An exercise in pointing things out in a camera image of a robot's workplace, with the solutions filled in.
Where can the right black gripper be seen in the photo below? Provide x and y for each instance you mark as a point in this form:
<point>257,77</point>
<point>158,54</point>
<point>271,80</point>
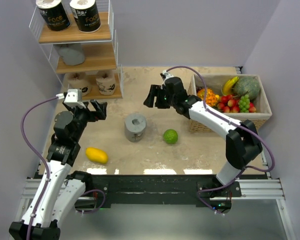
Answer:
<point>156,91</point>

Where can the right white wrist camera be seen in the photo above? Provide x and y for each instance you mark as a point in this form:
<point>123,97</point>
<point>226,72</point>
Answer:
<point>165,75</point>

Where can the green grapes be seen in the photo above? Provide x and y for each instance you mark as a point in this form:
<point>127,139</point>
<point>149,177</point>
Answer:
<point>244,103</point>

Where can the black paper roll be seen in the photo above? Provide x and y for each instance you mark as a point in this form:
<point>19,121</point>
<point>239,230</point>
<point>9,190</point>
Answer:
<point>54,14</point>
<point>86,15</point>

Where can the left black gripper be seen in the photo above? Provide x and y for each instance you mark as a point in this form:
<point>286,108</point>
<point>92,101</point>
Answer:
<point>93,116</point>

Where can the green melon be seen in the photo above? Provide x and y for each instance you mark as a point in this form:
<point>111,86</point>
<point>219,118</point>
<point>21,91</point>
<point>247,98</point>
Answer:
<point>247,85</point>

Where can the green lime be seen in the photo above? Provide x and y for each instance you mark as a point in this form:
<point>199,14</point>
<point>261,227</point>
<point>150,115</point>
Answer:
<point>170,136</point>

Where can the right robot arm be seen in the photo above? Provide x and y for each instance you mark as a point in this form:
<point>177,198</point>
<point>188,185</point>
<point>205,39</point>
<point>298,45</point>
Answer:
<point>242,144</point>

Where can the wicker fruit basket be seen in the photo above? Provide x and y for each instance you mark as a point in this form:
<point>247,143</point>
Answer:
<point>216,83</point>

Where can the grey paper roll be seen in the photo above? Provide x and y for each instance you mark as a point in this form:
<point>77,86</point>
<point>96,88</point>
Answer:
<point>134,127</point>
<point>72,54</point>

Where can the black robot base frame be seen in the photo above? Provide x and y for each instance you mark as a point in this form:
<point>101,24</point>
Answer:
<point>169,189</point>

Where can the brown paper roll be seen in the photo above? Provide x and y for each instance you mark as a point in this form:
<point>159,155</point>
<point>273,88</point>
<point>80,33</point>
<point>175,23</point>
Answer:
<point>80,81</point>
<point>106,82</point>

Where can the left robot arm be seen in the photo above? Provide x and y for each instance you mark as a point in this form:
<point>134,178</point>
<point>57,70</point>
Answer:
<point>59,188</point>

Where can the orange pineapple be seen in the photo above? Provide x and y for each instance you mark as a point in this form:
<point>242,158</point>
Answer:
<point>210,97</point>

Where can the yellow banana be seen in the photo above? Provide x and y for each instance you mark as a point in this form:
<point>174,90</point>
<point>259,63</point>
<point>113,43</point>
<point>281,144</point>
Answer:
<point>227,89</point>

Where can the red apples cluster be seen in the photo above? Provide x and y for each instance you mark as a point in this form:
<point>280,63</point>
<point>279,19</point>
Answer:
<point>229,104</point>

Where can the yellow mango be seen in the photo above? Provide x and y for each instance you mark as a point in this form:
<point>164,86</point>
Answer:
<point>96,155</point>

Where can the white wire wooden shelf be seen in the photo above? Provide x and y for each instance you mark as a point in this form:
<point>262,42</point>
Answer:
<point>100,48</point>

